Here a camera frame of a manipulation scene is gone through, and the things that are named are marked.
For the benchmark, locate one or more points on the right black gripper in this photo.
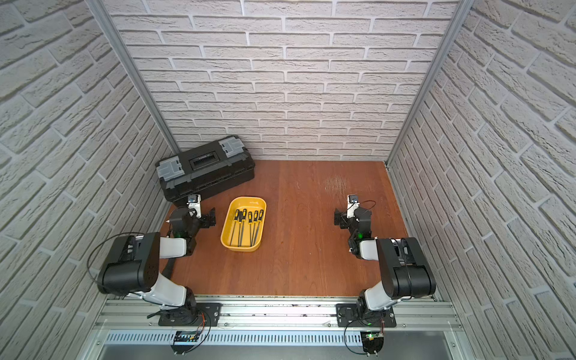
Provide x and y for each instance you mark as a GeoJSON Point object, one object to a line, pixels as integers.
{"type": "Point", "coordinates": [343, 218]}

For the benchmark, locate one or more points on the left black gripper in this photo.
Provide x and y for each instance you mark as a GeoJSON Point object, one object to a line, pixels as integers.
{"type": "Point", "coordinates": [205, 218]}

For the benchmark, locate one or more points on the black yellow file tool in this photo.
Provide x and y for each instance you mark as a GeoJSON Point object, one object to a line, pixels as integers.
{"type": "Point", "coordinates": [236, 218]}
{"type": "Point", "coordinates": [259, 220]}
{"type": "Point", "coordinates": [256, 217]}
{"type": "Point", "coordinates": [251, 223]}
{"type": "Point", "coordinates": [244, 214]}

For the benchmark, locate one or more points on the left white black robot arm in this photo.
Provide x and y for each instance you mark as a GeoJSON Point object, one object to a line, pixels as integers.
{"type": "Point", "coordinates": [132, 266]}

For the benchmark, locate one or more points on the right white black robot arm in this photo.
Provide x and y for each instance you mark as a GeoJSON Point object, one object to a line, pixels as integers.
{"type": "Point", "coordinates": [404, 270]}

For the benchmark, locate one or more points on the yellow plastic storage tray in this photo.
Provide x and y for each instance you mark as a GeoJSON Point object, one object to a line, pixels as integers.
{"type": "Point", "coordinates": [251, 204]}

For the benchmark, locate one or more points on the black plastic toolbox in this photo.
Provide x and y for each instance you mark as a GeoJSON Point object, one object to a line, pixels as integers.
{"type": "Point", "coordinates": [206, 170]}

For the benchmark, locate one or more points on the left controller board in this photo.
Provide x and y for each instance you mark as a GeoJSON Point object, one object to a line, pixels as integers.
{"type": "Point", "coordinates": [185, 341]}

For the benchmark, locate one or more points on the controller board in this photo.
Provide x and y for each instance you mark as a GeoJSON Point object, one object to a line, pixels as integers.
{"type": "Point", "coordinates": [185, 341]}
{"type": "Point", "coordinates": [372, 342]}

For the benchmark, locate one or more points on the right controller board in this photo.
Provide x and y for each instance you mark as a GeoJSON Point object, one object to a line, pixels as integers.
{"type": "Point", "coordinates": [372, 342]}

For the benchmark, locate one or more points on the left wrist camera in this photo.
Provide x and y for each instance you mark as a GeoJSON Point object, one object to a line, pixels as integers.
{"type": "Point", "coordinates": [194, 206]}

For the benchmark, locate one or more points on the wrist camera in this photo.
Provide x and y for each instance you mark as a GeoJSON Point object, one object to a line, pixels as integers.
{"type": "Point", "coordinates": [194, 206]}
{"type": "Point", "coordinates": [352, 203]}

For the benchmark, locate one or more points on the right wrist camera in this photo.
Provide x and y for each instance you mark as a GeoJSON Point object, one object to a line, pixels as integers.
{"type": "Point", "coordinates": [352, 203]}

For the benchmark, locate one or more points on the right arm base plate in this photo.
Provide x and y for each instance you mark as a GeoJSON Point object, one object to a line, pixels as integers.
{"type": "Point", "coordinates": [351, 315]}

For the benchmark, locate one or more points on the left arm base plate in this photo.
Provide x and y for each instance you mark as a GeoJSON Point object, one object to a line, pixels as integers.
{"type": "Point", "coordinates": [182, 316]}

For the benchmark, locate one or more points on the aluminium mounting rail frame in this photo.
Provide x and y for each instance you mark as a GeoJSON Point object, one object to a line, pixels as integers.
{"type": "Point", "coordinates": [278, 327]}

